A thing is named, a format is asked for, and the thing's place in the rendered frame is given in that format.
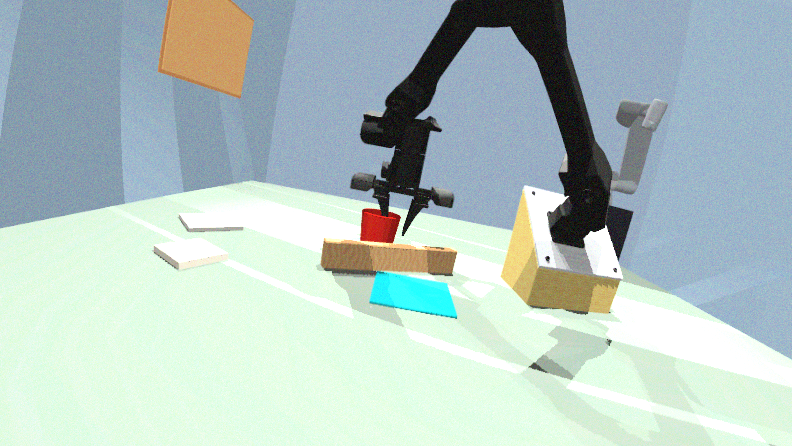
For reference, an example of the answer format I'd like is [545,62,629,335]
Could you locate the red cup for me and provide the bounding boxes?
[360,208,401,243]

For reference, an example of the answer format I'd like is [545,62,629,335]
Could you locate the brown wooden bar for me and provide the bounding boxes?
[320,238,457,273]

